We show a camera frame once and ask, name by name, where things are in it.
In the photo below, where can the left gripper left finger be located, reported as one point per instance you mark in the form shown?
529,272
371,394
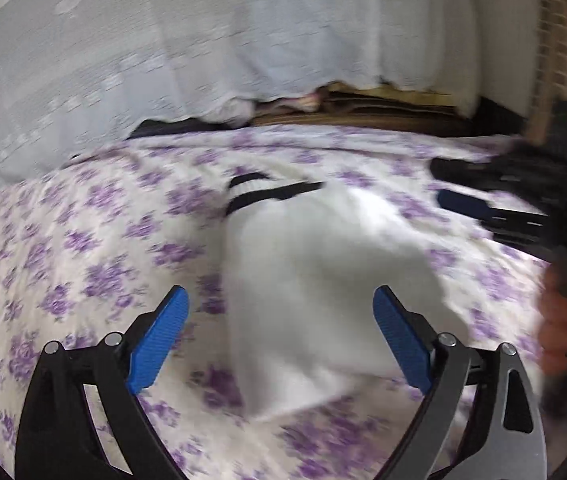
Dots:
57,436

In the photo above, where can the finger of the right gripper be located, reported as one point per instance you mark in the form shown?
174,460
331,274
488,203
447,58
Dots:
470,174
518,230

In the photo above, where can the white knit sweater black stripes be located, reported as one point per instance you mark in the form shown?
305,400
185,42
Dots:
301,263

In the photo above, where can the folded clothes under cover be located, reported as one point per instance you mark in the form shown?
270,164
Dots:
338,104

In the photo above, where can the right hand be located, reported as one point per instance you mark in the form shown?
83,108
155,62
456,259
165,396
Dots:
552,334

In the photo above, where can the purple floral bedspread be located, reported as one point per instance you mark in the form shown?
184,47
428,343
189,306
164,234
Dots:
87,248

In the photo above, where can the white lace cover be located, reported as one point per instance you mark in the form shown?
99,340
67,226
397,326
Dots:
79,74

